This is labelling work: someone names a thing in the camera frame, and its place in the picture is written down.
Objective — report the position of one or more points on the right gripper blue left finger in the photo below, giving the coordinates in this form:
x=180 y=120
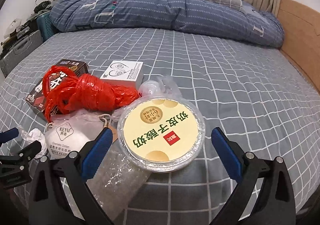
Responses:
x=93 y=153

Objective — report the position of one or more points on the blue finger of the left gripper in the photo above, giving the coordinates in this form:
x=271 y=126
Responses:
x=27 y=153
x=8 y=135

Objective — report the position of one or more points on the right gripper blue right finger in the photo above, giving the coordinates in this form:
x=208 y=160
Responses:
x=230 y=154

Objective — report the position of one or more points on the white tissue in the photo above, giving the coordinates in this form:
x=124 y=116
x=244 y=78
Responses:
x=34 y=135

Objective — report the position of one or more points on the clear bubble wrap roll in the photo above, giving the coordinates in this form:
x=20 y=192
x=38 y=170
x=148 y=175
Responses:
x=116 y=181

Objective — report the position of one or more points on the white cotton pad pouch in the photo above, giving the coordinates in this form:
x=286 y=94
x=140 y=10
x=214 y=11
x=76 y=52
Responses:
x=69 y=132

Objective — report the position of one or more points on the dark brown cookie box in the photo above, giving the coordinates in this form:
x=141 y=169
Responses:
x=36 y=98

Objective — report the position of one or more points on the red plastic bag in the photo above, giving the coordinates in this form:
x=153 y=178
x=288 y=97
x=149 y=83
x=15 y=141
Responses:
x=84 y=92

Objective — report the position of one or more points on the yellow yogurt cup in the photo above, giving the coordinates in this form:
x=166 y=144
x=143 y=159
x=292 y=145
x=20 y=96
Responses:
x=161 y=133

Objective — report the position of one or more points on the white earphone box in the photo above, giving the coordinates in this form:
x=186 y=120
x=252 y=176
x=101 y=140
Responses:
x=124 y=73

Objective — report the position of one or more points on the clear plastic bag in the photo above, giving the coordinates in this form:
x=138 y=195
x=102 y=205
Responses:
x=164 y=85

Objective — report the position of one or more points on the grey checked bed sheet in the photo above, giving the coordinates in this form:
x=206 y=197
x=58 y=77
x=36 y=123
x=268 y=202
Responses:
x=252 y=93

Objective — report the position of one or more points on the grey suitcase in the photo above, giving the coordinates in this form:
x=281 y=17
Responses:
x=11 y=58

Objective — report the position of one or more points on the clutter pile on suitcases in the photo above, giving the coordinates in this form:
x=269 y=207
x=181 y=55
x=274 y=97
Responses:
x=17 y=32

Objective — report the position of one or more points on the teal suitcase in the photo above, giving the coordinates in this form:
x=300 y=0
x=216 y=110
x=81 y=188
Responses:
x=46 y=27

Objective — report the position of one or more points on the blue striped duvet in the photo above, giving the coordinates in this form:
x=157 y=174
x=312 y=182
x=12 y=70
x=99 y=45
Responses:
x=187 y=16

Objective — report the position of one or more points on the wooden headboard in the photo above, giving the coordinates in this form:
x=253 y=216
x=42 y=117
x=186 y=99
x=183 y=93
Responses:
x=301 y=41

